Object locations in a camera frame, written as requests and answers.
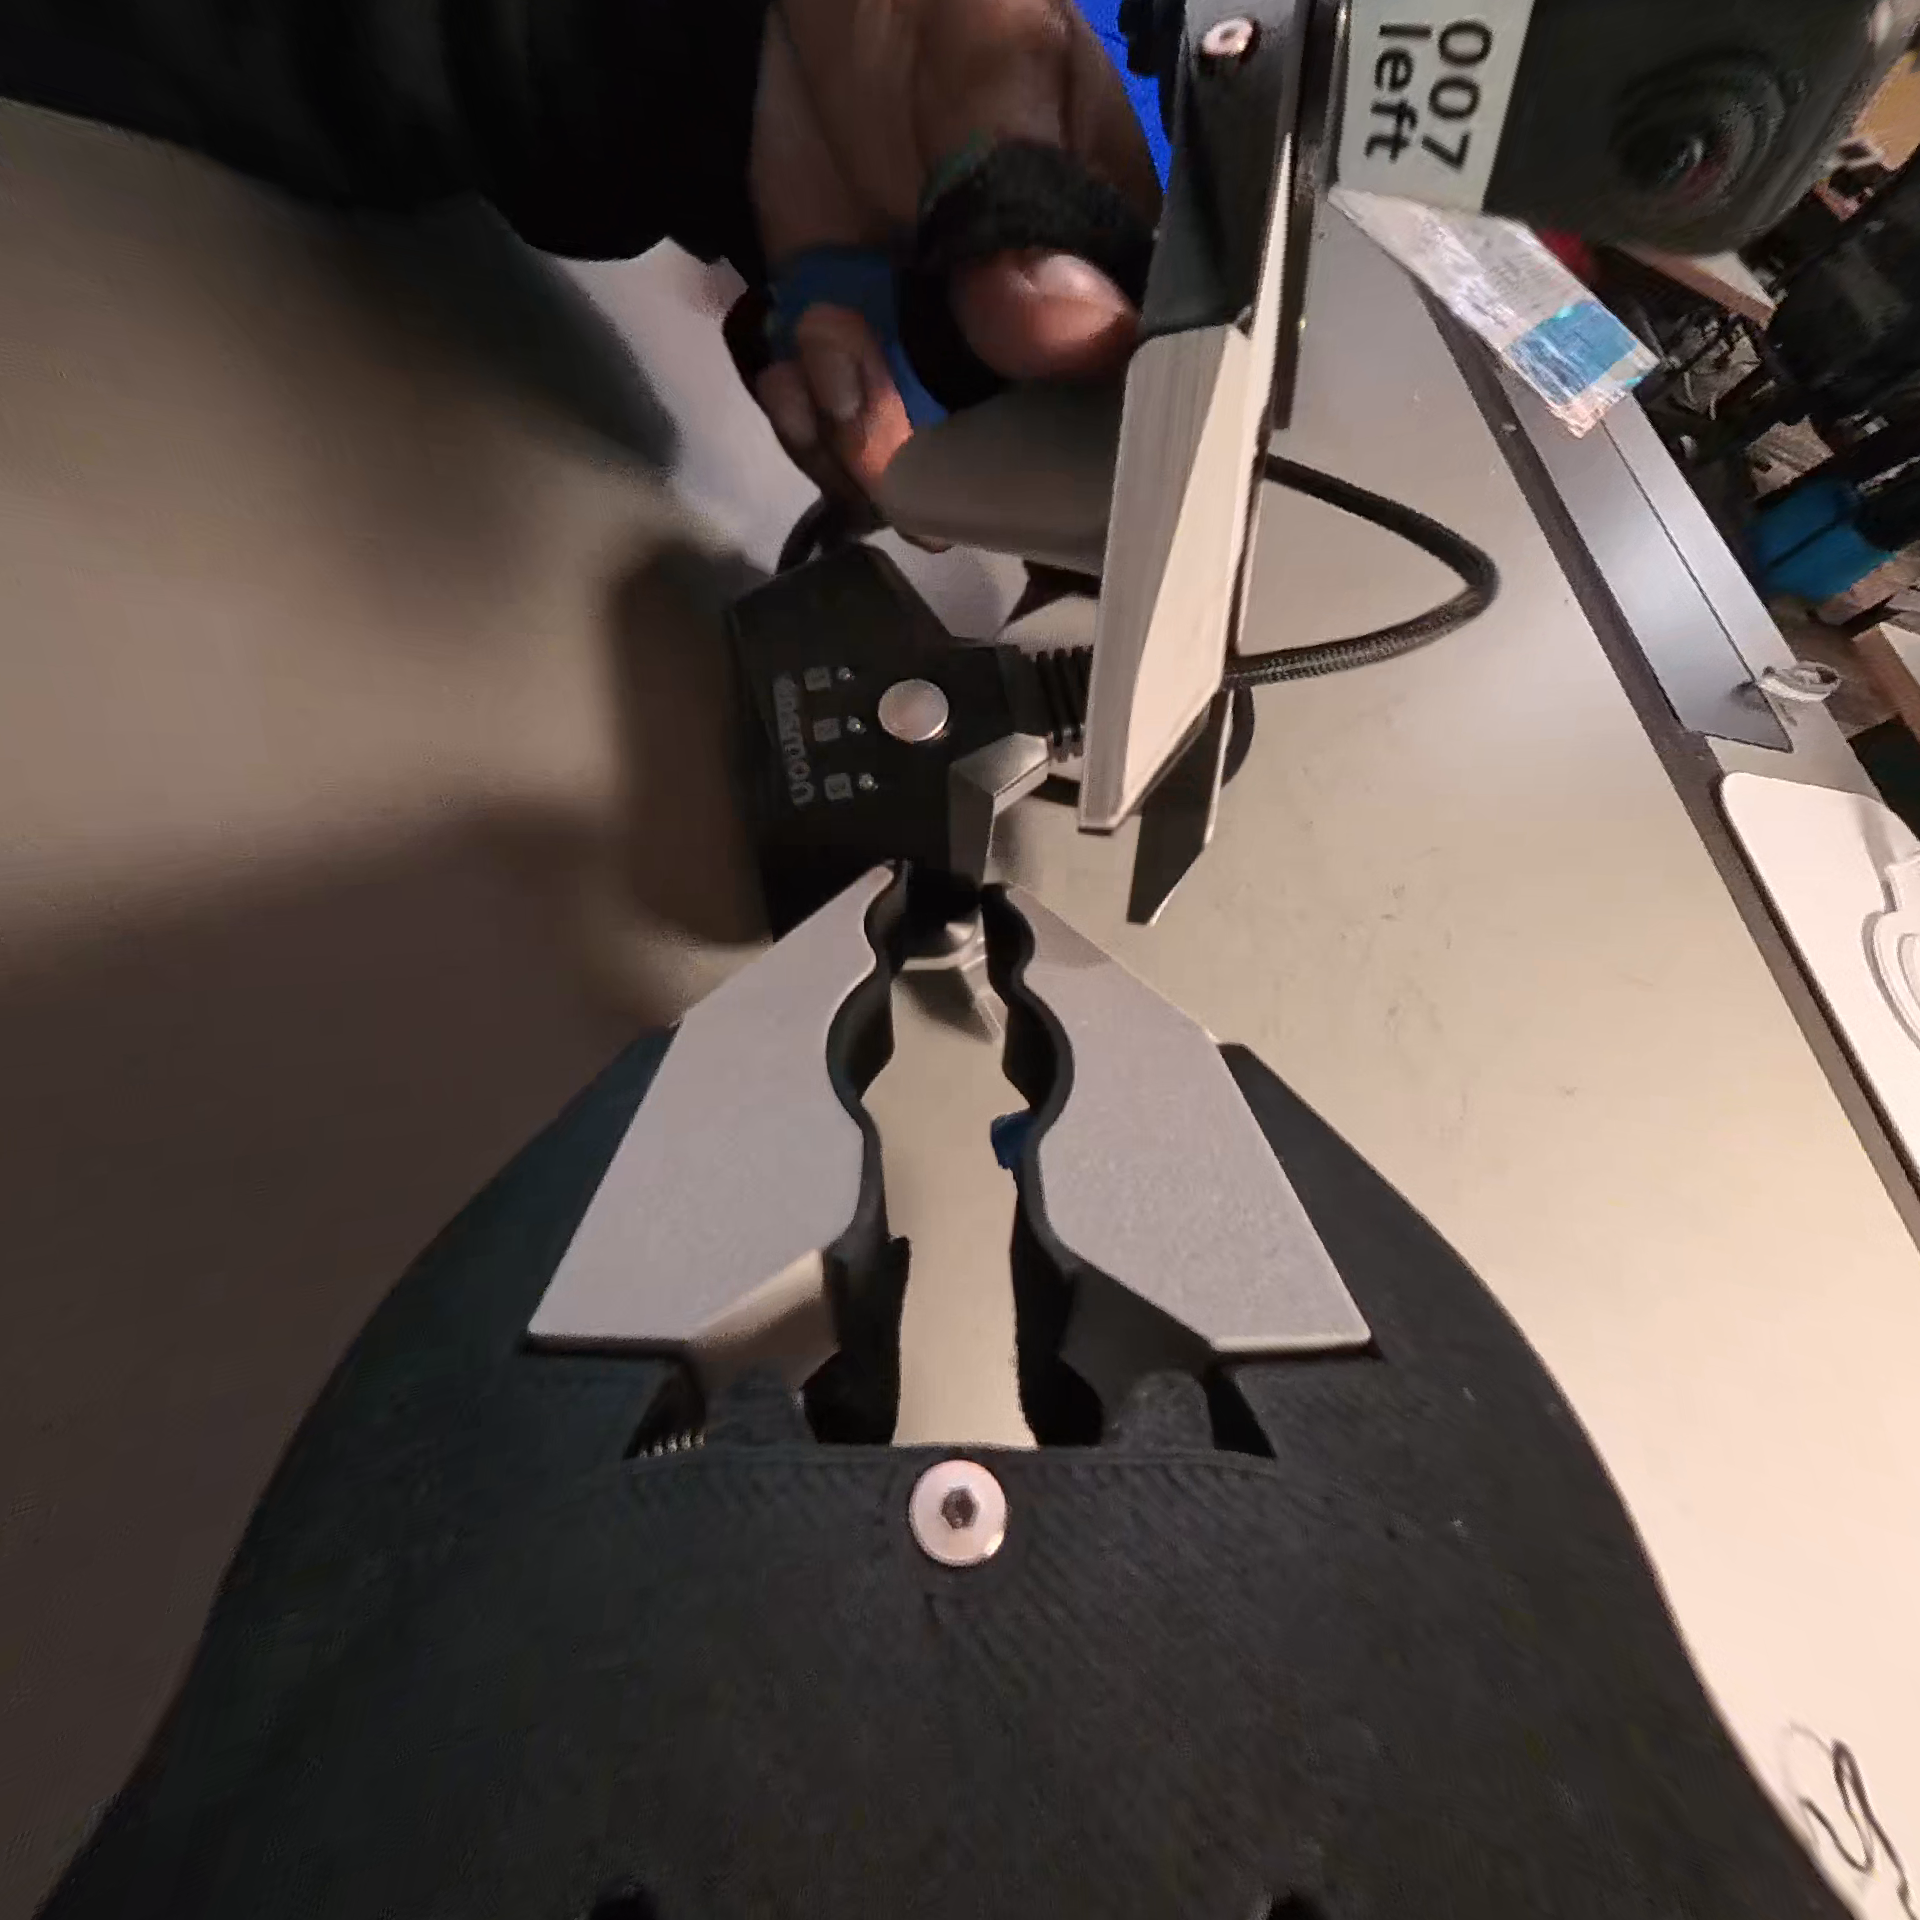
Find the clear plastic bag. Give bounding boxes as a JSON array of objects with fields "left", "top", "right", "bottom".
[{"left": 1327, "top": 188, "right": 1660, "bottom": 438}]

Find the grey braided switch cable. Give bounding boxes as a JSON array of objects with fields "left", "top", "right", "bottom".
[{"left": 772, "top": 450, "right": 1501, "bottom": 788}]

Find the person's left forearm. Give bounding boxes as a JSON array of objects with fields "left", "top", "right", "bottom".
[{"left": 0, "top": 0, "right": 782, "bottom": 280}]

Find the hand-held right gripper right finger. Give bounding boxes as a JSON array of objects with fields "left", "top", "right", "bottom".
[{"left": 983, "top": 886, "right": 1376, "bottom": 1443}]

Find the person's left hand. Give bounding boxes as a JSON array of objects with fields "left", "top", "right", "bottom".
[{"left": 743, "top": 0, "right": 1168, "bottom": 548}]

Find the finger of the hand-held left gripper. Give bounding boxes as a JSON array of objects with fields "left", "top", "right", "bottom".
[
  {"left": 1076, "top": 132, "right": 1302, "bottom": 836},
  {"left": 1124, "top": 688, "right": 1241, "bottom": 929}
]

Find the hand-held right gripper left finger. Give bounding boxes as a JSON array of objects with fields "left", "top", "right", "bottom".
[{"left": 526, "top": 863, "right": 912, "bottom": 1403}]

